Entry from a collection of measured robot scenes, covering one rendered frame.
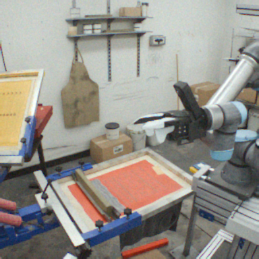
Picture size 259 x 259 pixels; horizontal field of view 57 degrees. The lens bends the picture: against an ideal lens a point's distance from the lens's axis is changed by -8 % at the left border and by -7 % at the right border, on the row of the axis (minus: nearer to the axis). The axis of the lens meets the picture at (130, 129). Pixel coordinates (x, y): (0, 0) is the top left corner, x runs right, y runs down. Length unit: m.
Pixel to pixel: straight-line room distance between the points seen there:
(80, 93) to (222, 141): 2.75
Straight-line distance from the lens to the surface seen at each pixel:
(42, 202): 1.38
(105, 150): 3.44
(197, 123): 0.74
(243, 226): 1.15
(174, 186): 1.64
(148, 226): 1.61
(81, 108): 3.47
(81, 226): 1.33
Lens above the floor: 1.94
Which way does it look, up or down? 25 degrees down
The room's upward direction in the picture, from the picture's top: straight up
